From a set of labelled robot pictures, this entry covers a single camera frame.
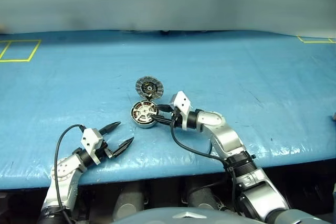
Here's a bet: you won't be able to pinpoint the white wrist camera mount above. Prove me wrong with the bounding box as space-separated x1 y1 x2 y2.
169 91 192 131
81 127 103 166

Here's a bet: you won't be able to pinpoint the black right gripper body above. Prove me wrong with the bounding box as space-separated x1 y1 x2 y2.
171 106 184 129

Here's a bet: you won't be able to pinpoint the round finned motor cover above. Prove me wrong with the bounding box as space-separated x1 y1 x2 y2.
135 75 164 100

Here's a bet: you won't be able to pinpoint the blue plastic table cover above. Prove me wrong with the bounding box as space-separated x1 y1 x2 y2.
0 29 336 189

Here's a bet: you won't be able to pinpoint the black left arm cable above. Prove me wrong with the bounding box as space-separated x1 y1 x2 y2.
54 124 87 224

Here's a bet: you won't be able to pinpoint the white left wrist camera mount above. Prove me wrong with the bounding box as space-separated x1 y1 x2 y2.
81 127 103 166

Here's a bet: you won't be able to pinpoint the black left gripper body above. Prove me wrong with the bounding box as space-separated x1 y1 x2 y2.
98 140 117 161

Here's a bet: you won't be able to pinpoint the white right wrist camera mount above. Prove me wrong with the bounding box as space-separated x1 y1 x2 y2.
169 91 192 131

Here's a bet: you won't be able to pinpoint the silver motor stator copper windings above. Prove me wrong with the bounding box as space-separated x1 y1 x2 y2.
130 100 159 130

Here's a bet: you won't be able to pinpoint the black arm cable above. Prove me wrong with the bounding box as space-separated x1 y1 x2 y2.
170 119 245 216
54 124 87 224

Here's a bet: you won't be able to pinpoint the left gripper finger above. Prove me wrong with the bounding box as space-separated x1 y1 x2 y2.
113 136 135 157
99 121 122 136

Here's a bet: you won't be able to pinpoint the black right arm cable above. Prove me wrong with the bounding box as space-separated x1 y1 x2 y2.
170 119 245 216

